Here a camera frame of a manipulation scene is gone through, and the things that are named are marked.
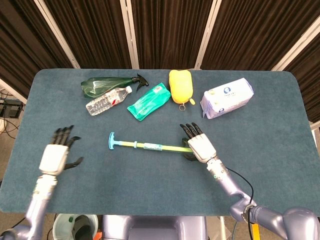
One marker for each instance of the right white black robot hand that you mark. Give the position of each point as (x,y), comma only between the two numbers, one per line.
(201,148)

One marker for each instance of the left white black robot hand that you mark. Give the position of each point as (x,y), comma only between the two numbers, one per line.
(53,160)

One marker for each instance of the right lavender robot arm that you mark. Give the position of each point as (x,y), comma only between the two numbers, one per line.
(230,186)

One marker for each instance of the left lavender robot arm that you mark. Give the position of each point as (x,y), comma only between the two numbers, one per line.
(37,205)

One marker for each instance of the white tissue pack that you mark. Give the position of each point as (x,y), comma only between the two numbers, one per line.
(225,100)

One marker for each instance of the blue felt table cover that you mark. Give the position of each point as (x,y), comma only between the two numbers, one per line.
(150,182)

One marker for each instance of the white plastic bucket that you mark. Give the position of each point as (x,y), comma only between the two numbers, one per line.
(60,225)

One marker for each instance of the black equipment box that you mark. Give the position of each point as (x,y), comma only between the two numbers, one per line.
(11,107)

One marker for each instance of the green wet wipes pack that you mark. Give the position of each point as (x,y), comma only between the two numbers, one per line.
(147,102)

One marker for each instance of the clear plastic water bottle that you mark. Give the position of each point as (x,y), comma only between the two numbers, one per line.
(100,105)

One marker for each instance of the black slipper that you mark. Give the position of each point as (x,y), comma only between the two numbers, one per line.
(81,227)

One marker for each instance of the green spray bottle black trigger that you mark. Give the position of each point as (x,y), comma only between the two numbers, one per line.
(100,86)

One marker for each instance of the lavender robot torso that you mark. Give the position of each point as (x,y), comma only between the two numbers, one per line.
(155,227)

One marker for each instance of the brown pleated screen panel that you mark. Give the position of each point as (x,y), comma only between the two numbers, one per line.
(250,35)
(22,45)
(307,82)
(170,32)
(95,32)

